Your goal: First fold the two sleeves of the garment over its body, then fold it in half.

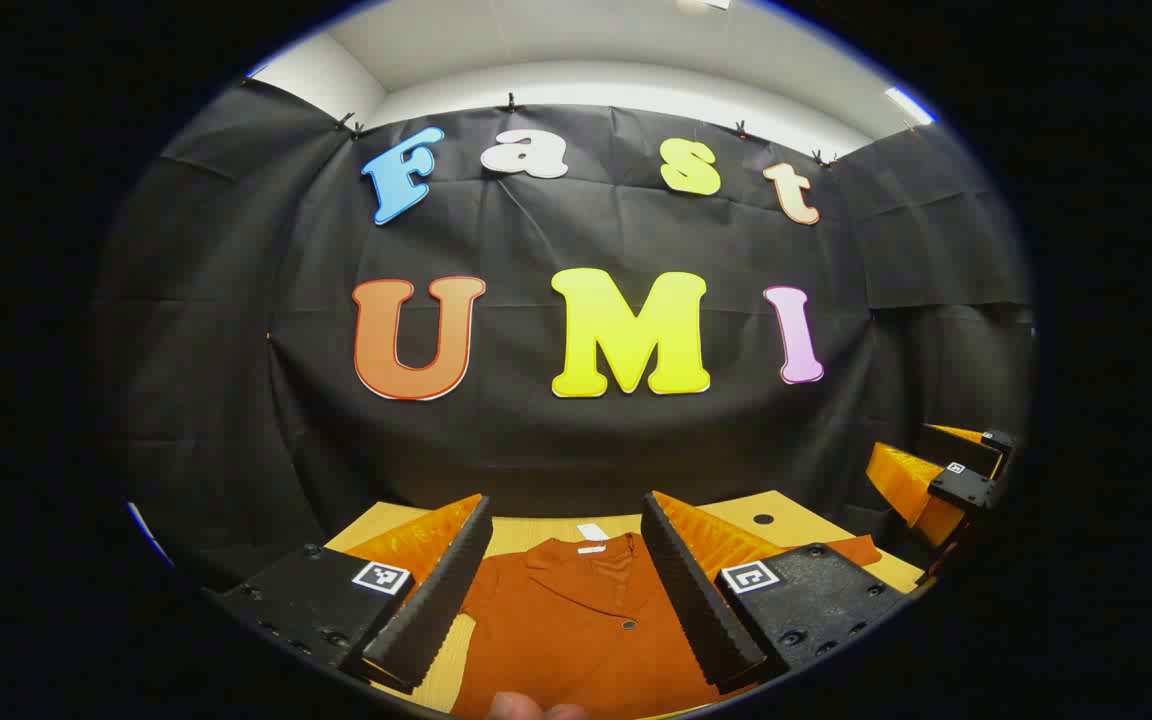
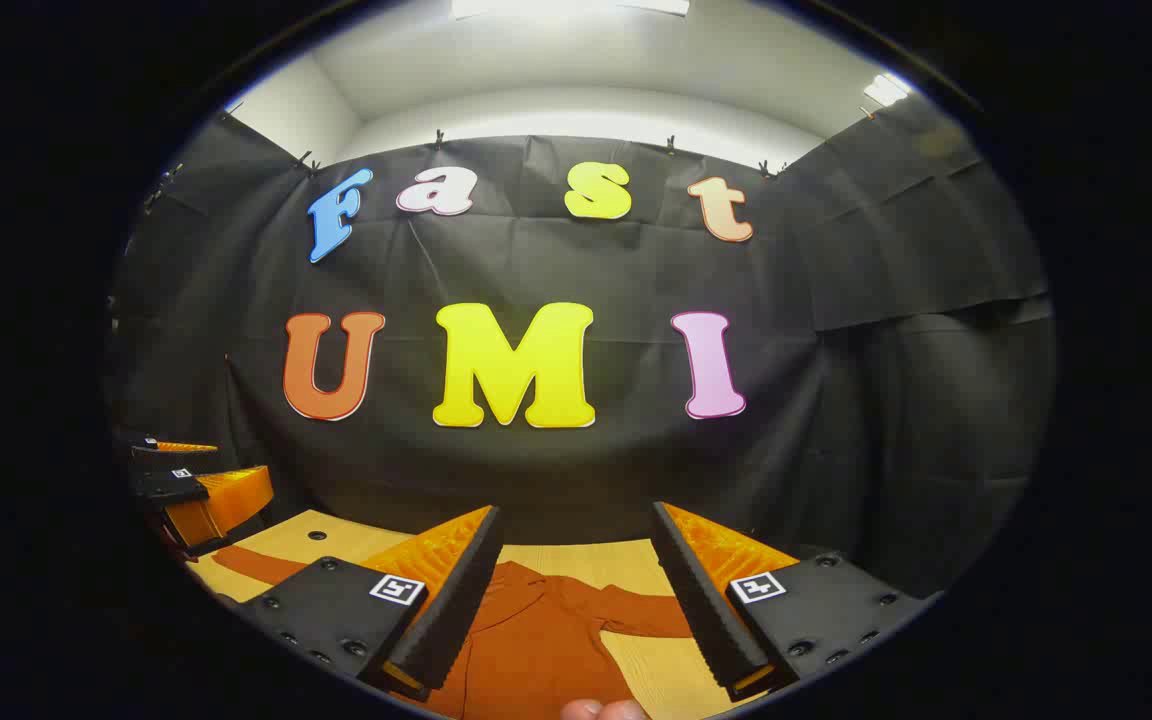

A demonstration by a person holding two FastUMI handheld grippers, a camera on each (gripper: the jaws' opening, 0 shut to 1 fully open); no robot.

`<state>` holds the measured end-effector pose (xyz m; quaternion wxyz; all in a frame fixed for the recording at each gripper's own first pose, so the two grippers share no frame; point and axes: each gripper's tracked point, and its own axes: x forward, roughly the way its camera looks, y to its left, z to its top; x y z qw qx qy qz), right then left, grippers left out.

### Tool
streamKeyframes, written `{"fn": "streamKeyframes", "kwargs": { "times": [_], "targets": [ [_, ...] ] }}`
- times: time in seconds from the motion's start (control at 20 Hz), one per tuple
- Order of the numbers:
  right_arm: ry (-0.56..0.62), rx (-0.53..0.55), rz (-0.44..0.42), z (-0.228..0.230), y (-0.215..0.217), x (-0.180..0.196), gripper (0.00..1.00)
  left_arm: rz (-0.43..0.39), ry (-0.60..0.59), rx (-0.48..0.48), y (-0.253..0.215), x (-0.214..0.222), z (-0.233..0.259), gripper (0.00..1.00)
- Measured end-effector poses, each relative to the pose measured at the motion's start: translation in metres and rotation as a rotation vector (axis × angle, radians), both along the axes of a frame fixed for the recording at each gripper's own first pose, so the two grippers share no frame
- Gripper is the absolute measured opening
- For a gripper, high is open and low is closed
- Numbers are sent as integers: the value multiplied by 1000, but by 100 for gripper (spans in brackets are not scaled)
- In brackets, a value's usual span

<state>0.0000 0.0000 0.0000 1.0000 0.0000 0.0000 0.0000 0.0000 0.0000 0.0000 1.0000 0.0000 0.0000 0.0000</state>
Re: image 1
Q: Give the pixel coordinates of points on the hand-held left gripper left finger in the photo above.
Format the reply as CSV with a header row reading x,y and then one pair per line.
x,y
436,610

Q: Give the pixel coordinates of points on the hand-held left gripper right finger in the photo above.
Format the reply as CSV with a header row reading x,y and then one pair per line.
x,y
701,610

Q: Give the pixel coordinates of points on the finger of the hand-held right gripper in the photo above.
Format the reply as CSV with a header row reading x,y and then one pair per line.
x,y
966,487
961,447

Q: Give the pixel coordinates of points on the orange knit garment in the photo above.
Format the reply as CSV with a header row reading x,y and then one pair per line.
x,y
576,630

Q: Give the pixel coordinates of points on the white paper hang tag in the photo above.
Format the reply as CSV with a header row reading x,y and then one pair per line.
x,y
592,532

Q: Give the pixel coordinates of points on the black backdrop cloth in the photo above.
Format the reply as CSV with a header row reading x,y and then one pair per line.
x,y
536,440

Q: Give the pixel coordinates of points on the ceiling light panel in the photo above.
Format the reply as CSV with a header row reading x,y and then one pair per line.
x,y
911,105
704,4

